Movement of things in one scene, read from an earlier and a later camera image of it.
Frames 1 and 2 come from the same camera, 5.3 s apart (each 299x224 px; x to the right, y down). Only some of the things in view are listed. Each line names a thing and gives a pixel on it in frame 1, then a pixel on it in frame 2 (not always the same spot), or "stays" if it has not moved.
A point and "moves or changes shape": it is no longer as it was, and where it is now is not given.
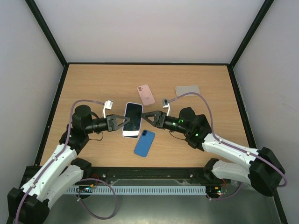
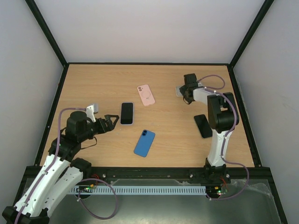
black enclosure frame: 229,64 stays
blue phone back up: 144,143 stays
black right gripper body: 160,119 to 185,94
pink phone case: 145,94 stays
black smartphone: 133,111 moves or changes shape
